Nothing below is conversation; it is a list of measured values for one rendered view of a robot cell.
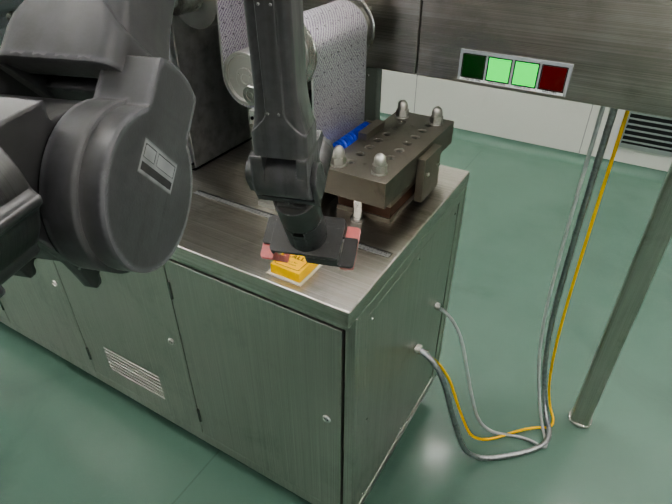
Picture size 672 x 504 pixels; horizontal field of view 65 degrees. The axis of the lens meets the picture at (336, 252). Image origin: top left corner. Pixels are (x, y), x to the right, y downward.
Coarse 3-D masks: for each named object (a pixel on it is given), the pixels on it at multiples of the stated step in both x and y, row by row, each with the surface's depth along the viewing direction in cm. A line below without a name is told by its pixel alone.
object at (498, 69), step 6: (492, 60) 121; (498, 60) 120; (504, 60) 119; (492, 66) 121; (498, 66) 121; (504, 66) 120; (510, 66) 119; (492, 72) 122; (498, 72) 121; (504, 72) 121; (486, 78) 123; (492, 78) 123; (498, 78) 122; (504, 78) 121
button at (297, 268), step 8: (296, 256) 106; (272, 264) 105; (280, 264) 104; (288, 264) 104; (296, 264) 104; (304, 264) 104; (312, 264) 105; (272, 272) 106; (280, 272) 104; (288, 272) 103; (296, 272) 102; (304, 272) 103; (296, 280) 103
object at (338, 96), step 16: (352, 64) 122; (320, 80) 113; (336, 80) 118; (352, 80) 125; (320, 96) 114; (336, 96) 120; (352, 96) 127; (320, 112) 116; (336, 112) 123; (352, 112) 129; (320, 128) 118; (336, 128) 125; (352, 128) 132
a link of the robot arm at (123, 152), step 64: (64, 0) 24; (128, 0) 24; (0, 64) 25; (64, 64) 24; (128, 64) 24; (64, 128) 21; (128, 128) 22; (64, 192) 21; (128, 192) 22; (64, 256) 23; (128, 256) 23
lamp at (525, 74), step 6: (516, 66) 119; (522, 66) 118; (528, 66) 117; (534, 66) 117; (516, 72) 119; (522, 72) 119; (528, 72) 118; (534, 72) 117; (516, 78) 120; (522, 78) 119; (528, 78) 119; (534, 78) 118; (516, 84) 121; (522, 84) 120; (528, 84) 119; (534, 84) 119
